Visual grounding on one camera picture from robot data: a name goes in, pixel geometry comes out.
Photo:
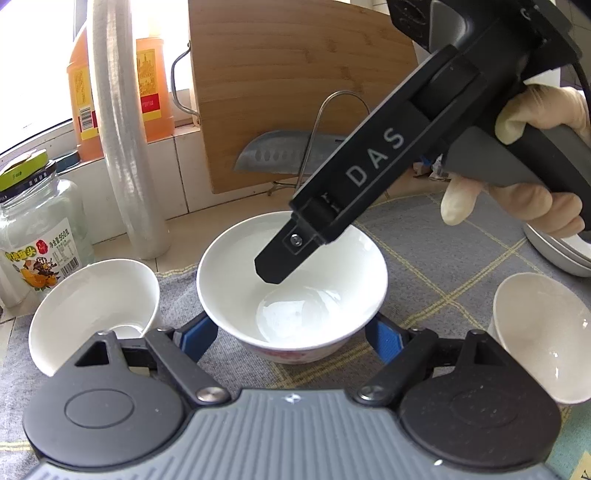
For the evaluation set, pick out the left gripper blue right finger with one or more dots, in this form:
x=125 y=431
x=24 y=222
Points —
x=386 y=337

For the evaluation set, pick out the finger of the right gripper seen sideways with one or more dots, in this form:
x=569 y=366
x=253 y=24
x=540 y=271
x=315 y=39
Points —
x=288 y=249

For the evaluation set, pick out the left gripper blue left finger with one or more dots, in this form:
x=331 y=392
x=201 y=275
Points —
x=196 y=336

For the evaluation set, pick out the white bowl pink flowers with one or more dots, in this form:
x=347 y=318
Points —
x=308 y=316

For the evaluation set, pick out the white plate with food stain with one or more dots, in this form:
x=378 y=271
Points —
x=558 y=259

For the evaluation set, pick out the gloved right hand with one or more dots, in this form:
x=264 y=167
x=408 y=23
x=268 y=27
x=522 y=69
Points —
x=535 y=163

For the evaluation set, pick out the grey checked dish mat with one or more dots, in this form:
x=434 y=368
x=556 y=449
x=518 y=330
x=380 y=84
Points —
x=440 y=277

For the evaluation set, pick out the orange oil bottle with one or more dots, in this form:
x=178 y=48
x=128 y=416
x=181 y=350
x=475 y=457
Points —
x=153 y=93

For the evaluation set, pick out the bamboo cutting board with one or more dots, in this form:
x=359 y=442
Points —
x=260 y=66

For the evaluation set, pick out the glass jar green lid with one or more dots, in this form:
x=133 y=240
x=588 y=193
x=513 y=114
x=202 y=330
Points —
x=44 y=232

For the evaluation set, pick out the clear plastic wrap roll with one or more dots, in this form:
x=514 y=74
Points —
x=112 y=62

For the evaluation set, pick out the santoku knife black handle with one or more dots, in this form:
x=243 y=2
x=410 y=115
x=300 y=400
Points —
x=282 y=151

